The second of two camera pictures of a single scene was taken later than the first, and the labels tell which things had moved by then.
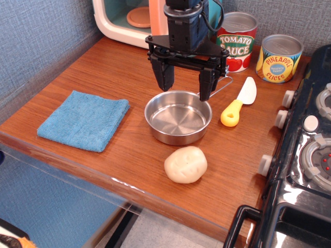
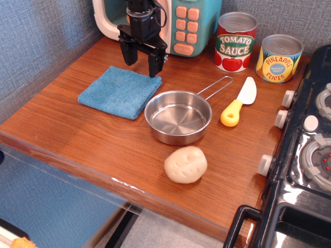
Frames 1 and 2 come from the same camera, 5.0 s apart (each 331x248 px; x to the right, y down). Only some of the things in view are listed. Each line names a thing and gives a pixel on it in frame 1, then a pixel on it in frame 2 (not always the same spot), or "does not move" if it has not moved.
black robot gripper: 187,43 -> 144,32
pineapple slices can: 278,58 does not move
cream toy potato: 186,165 does not move
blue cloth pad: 84,121 -> 120,92
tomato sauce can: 237,36 does not move
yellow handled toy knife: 230,116 does not move
